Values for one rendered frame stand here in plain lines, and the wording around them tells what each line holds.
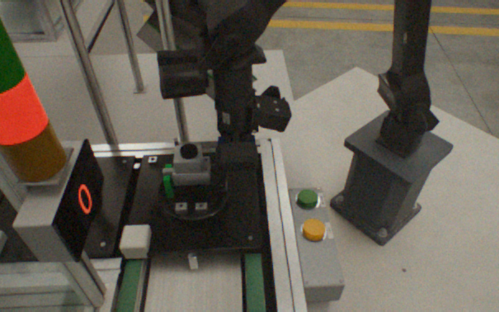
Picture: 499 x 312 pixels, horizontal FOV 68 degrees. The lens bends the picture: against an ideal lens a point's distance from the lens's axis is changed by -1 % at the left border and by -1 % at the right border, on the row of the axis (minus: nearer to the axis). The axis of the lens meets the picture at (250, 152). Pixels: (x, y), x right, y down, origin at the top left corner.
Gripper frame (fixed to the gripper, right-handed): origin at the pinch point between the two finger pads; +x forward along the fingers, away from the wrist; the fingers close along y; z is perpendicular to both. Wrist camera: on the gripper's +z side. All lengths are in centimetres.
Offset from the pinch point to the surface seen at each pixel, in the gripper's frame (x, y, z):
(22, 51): 22, 79, -77
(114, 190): 11.7, 2.0, -24.6
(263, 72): 24, 60, 9
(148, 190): 11.9, 1.7, -17.8
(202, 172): 3.6, -1.9, -6.3
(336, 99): 24, 44, 30
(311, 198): 12.4, -2.0, 13.5
